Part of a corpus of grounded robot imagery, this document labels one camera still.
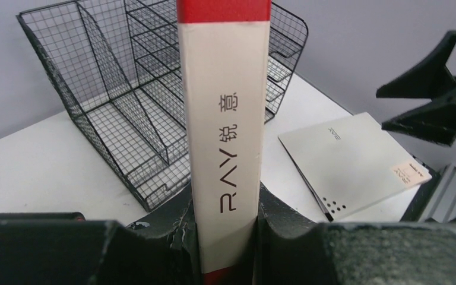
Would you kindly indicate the grey notebook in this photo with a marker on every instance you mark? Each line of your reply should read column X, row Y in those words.
column 354, row 168

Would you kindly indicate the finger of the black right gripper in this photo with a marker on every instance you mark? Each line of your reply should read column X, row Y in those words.
column 428, row 79
column 434, row 121

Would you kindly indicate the red notebook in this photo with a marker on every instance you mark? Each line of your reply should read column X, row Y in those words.
column 224, row 49

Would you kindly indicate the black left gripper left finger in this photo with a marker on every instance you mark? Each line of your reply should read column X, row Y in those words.
column 65, row 248

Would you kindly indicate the black wire mesh organizer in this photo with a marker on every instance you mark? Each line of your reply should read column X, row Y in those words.
column 116, row 66

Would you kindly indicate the aluminium frame rail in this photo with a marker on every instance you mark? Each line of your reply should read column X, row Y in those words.
column 442, row 203

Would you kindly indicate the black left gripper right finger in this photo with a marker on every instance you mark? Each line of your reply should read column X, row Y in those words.
column 292, row 249

